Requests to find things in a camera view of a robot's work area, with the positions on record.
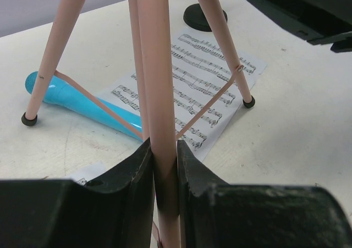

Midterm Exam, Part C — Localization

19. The left sheet music page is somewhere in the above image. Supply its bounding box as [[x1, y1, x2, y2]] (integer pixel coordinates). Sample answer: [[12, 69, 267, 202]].
[[70, 162, 107, 187]]

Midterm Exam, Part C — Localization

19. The pink perforated music stand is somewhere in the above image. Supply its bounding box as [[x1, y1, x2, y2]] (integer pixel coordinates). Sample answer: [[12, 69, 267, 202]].
[[20, 0, 256, 248]]

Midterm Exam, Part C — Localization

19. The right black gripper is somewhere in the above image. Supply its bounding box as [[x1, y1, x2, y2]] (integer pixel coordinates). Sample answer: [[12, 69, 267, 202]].
[[246, 0, 351, 53]]

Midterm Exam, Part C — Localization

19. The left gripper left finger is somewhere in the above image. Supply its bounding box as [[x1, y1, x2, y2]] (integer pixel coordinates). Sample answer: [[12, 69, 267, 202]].
[[1, 140, 154, 247]]

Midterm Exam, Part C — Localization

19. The black microphone stand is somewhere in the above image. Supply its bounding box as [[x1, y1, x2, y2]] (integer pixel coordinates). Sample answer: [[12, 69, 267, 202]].
[[183, 3, 212, 32]]

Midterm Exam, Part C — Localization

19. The blue toy microphone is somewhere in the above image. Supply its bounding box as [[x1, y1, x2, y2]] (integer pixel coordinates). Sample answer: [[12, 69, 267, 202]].
[[25, 71, 142, 141]]

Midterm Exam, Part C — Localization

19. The sheet music page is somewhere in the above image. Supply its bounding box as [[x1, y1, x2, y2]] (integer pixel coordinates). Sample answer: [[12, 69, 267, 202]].
[[96, 27, 268, 163], [70, 162, 107, 187]]

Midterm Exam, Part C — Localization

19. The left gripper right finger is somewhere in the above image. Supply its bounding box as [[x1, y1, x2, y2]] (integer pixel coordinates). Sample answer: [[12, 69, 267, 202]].
[[177, 140, 351, 247]]

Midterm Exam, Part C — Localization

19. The right sheet music page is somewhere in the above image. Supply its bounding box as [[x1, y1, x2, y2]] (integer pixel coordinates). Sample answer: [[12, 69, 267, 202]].
[[96, 27, 268, 163]]

